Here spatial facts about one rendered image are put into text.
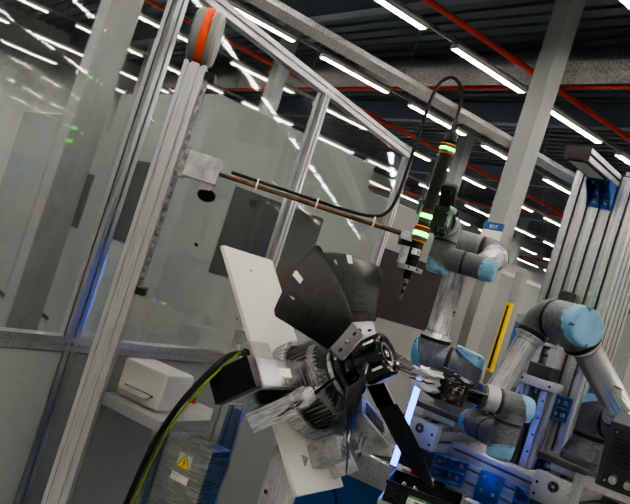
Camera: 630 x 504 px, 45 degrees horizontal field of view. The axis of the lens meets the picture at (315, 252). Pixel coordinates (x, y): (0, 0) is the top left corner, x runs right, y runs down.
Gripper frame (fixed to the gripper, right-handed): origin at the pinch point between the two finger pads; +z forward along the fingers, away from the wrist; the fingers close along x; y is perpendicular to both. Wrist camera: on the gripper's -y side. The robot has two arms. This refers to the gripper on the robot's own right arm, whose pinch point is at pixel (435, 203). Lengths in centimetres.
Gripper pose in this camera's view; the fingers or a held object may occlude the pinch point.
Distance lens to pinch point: 222.5
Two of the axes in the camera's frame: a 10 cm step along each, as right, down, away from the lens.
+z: -3.2, -1.3, -9.4
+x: -9.0, -2.7, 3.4
